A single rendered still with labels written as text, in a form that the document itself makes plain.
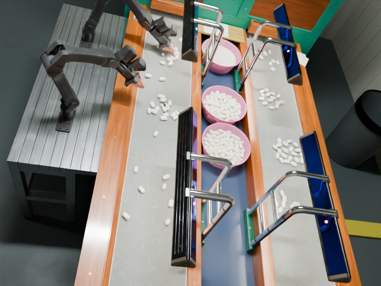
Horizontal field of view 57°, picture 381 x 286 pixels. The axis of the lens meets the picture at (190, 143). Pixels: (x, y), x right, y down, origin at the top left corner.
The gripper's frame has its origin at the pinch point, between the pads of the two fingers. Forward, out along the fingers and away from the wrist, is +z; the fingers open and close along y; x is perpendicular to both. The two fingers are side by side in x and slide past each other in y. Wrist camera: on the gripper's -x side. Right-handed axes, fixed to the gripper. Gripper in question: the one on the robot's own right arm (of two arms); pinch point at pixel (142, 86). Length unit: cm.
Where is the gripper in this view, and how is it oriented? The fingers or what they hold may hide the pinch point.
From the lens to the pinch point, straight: 179.1
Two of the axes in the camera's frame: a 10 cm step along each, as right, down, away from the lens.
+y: 0.2, -8.1, 5.9
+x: -8.2, 3.2, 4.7
